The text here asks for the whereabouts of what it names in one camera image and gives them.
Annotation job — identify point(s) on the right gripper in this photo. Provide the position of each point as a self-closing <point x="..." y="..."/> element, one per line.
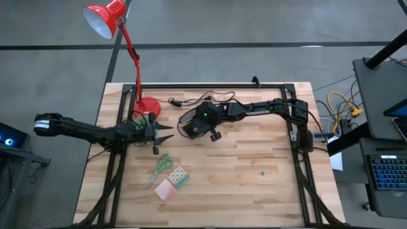
<point x="206" y="121"/>

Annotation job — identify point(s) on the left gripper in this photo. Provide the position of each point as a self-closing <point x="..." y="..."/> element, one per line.
<point x="152" y="132"/>

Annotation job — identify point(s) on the green sticky note pad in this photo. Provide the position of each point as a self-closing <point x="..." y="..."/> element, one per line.
<point x="178" y="176"/>

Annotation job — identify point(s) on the pink sticky note pad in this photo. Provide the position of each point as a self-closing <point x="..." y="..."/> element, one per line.
<point x="165" y="191"/>

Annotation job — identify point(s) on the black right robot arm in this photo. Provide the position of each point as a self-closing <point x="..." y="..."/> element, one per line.
<point x="260" y="111"/>

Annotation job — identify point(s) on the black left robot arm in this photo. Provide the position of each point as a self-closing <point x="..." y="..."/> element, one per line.
<point x="79" y="130"/>

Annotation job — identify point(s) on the black mesh desk organizer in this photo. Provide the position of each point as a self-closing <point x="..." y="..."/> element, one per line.
<point x="187" y="115"/>

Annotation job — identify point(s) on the red desk lamp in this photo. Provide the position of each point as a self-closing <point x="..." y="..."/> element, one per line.
<point x="146" y="106"/>

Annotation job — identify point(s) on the black clamp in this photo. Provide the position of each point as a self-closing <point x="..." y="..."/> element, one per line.
<point x="255" y="82"/>

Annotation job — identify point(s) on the power strip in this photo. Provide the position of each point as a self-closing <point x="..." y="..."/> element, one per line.
<point x="324" y="136"/>

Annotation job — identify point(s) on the white paper sheet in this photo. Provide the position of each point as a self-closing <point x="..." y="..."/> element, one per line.
<point x="336" y="162"/>

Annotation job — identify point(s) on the computer with blue light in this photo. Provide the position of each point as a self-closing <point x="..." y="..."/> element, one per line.
<point x="11" y="136"/>

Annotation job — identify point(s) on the grey side desk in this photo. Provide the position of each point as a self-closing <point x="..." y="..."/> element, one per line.
<point x="378" y="95"/>

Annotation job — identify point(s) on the black aluminium rig frame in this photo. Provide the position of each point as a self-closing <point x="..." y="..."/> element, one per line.
<point x="206" y="86"/>

